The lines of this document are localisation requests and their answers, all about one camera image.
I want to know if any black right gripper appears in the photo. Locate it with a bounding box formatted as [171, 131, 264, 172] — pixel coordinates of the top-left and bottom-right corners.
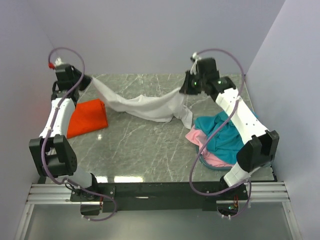
[179, 70, 206, 96]

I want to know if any white t shirt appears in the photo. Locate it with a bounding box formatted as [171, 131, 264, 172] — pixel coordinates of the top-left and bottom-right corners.
[91, 78, 193, 129]

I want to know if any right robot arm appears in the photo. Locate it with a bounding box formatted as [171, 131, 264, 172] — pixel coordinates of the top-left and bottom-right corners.
[179, 54, 280, 200]

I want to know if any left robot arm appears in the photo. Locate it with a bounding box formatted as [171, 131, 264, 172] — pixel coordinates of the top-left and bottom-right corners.
[28, 63, 100, 201]

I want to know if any folded orange t shirt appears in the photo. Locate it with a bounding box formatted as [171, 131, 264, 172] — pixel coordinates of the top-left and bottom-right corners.
[66, 99, 108, 139]

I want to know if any pink t shirt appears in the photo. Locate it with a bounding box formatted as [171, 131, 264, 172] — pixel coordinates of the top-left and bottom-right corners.
[184, 125, 235, 168]

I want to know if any teal t shirt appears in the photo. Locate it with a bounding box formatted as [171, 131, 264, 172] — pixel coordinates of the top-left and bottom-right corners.
[194, 111, 244, 165]

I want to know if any teal plastic basket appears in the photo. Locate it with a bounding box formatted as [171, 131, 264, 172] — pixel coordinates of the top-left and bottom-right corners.
[199, 153, 234, 171]

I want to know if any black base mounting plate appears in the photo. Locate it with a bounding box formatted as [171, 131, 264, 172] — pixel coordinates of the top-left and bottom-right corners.
[70, 181, 249, 213]

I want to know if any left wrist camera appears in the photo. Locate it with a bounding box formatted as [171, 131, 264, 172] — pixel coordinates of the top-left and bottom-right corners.
[48, 57, 65, 70]

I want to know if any aluminium extrusion rail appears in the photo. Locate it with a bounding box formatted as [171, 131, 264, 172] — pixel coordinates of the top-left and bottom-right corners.
[26, 182, 290, 205]

